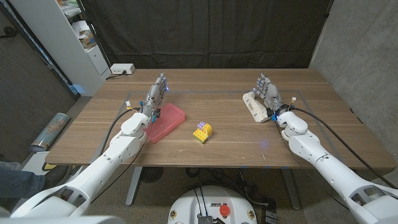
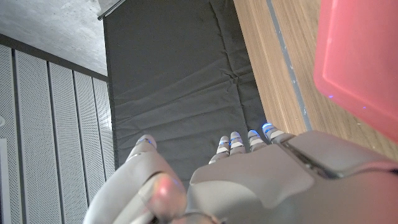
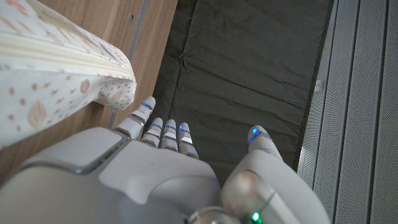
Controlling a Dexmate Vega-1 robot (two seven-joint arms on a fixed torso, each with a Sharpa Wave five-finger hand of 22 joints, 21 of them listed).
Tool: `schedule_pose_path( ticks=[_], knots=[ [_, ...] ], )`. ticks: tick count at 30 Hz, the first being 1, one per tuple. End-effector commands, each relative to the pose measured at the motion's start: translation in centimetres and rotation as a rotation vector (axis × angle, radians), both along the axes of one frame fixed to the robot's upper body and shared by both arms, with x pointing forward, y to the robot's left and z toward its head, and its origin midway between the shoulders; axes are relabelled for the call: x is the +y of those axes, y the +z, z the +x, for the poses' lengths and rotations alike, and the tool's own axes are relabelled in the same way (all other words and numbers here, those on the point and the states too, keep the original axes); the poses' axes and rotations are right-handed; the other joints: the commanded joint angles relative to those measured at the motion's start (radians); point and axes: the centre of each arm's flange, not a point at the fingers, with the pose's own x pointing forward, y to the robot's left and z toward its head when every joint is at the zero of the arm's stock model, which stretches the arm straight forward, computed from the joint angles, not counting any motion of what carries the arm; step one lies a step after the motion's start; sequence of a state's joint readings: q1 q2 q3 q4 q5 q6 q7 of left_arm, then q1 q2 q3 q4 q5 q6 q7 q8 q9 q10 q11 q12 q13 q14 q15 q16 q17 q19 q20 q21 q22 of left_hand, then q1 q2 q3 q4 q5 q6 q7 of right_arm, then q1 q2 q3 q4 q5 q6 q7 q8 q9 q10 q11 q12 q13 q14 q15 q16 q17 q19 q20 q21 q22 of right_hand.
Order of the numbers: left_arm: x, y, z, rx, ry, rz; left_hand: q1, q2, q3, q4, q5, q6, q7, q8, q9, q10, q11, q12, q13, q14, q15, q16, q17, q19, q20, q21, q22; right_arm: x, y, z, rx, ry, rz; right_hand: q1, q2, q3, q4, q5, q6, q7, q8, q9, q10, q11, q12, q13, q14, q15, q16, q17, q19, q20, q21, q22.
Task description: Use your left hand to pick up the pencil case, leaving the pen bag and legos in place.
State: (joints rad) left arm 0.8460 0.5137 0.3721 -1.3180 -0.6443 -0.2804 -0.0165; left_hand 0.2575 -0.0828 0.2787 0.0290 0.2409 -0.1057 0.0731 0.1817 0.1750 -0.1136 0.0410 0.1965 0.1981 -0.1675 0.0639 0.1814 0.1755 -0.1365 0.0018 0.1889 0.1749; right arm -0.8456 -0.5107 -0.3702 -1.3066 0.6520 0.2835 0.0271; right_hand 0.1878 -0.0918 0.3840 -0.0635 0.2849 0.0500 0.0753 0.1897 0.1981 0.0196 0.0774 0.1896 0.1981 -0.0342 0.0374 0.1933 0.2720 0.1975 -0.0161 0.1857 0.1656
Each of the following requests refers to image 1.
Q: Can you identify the white power strip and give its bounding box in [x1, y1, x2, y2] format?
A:
[110, 63, 136, 75]

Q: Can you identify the person's leg in jeans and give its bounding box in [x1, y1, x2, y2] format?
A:
[0, 161, 46, 200]

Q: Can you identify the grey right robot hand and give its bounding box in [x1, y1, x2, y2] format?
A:
[252, 73, 290, 116]

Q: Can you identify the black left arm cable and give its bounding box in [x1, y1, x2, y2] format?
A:
[98, 107, 141, 156]

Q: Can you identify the yellow and purple lego stack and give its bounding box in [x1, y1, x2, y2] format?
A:
[192, 121, 213, 144]

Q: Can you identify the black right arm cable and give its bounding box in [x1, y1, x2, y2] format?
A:
[291, 107, 398, 190]

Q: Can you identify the pink plastic pencil case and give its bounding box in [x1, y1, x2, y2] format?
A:
[146, 103, 187, 144]

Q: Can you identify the rolled printed poster tube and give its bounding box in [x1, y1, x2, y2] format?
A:
[29, 112, 70, 152]

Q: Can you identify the cardboard box with blue tape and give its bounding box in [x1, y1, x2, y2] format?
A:
[79, 33, 97, 49]

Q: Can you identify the grey table leg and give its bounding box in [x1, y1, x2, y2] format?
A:
[125, 167, 143, 207]
[281, 169, 302, 211]

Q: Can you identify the black round floor object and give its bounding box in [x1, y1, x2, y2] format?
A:
[140, 167, 164, 184]

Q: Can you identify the white shelf cabinet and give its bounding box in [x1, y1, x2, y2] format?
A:
[9, 0, 112, 97]

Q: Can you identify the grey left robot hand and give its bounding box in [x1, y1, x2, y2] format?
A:
[141, 72, 170, 118]

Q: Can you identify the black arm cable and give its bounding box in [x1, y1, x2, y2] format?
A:
[98, 107, 141, 156]
[291, 107, 398, 190]

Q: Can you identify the black box beside robot base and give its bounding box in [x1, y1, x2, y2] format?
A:
[261, 208, 278, 224]

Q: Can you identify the black curtain backdrop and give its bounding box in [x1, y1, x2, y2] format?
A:
[80, 0, 334, 70]

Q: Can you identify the person's dark shoe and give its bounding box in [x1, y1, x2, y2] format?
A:
[43, 165, 73, 190]

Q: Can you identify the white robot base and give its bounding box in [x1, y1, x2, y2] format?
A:
[167, 185, 258, 224]

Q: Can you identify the white patterned pen bag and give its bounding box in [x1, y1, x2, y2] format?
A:
[242, 91, 272, 124]

